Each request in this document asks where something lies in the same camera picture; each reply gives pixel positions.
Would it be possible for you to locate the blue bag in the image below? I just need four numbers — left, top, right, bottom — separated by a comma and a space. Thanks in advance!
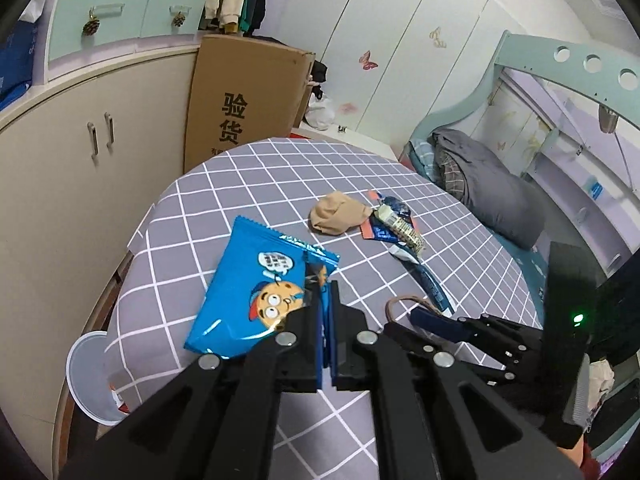
0, 20, 38, 111

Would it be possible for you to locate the blue printed bedsheet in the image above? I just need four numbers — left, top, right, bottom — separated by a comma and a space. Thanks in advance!
500, 237, 551, 311

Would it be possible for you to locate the metal wristwatch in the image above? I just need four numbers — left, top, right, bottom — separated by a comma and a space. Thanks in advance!
376, 204, 426, 252

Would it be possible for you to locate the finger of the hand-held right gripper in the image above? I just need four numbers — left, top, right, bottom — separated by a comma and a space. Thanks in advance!
384, 324, 538, 386
410, 308, 543, 356

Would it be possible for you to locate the blue orange wrapper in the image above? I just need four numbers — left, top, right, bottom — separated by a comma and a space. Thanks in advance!
361, 190, 416, 243

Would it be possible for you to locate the white floor cabinet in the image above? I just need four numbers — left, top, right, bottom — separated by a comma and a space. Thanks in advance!
0, 42, 201, 431

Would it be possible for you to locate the long blue wrapper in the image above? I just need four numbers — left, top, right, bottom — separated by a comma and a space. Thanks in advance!
390, 244, 456, 316

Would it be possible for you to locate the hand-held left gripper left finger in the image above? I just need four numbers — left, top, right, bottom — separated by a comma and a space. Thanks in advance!
60, 280, 331, 480

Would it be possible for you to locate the round plastic bin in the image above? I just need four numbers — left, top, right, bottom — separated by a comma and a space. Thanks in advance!
66, 331, 131, 427

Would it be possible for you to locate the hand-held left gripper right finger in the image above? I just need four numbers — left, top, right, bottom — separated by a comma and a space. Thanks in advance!
331, 281, 586, 480

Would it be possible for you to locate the large mint drawer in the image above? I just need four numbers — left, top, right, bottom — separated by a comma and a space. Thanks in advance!
47, 0, 153, 61

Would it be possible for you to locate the mint bunk bed frame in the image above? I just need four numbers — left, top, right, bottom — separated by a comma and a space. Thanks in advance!
402, 30, 640, 281

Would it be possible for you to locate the white wardrobe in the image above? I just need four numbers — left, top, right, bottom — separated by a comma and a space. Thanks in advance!
260, 0, 591, 146

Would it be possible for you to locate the grey checked tablecloth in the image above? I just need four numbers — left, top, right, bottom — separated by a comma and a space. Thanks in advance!
107, 137, 546, 480

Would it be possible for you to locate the brown rubber band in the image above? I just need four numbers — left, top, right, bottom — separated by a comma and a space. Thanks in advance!
385, 296, 441, 328

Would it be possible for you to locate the tall cardboard box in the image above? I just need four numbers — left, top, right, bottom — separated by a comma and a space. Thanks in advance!
182, 35, 316, 173

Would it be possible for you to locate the grey duvet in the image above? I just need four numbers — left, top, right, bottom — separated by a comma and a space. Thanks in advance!
431, 127, 548, 250

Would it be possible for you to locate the person's right forearm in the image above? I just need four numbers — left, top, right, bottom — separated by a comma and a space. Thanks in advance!
575, 440, 603, 480

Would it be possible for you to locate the blue cookie packet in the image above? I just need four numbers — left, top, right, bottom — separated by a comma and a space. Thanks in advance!
184, 215, 342, 361

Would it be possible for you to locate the white plastic bag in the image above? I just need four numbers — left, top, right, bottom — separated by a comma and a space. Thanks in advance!
305, 95, 337, 130

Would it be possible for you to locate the beige sock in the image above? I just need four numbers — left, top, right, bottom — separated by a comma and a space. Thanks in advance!
308, 191, 373, 236

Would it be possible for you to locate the black clothes heap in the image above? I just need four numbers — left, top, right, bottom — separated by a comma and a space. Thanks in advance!
307, 60, 328, 98

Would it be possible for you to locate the blue plaid pillow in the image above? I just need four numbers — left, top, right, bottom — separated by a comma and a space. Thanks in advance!
409, 140, 441, 178

